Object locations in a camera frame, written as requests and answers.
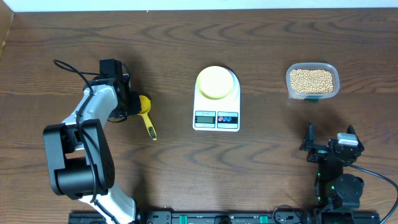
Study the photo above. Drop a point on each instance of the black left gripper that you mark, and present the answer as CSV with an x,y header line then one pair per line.
x,y
136,107

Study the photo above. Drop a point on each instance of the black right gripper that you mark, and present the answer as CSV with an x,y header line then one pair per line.
x,y
317,152

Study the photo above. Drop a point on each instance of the yellow measuring scoop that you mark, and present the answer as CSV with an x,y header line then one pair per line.
x,y
144,113

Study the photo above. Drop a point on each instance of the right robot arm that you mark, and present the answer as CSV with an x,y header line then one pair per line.
x,y
336,191

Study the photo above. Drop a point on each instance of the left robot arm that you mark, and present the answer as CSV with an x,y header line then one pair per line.
x,y
78,156

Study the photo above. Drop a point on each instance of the pale yellow plastic bowl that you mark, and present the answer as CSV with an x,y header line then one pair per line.
x,y
215,82

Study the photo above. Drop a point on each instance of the white digital kitchen scale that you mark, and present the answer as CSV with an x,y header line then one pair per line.
x,y
218,115

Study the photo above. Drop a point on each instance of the clear plastic container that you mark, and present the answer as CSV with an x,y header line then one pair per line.
x,y
313,66

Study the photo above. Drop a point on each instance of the pile of soybeans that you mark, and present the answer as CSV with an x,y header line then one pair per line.
x,y
311,81

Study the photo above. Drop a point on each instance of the cardboard panel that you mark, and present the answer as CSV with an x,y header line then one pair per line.
x,y
6,19

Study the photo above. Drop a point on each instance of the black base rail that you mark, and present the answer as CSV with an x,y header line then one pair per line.
x,y
283,216

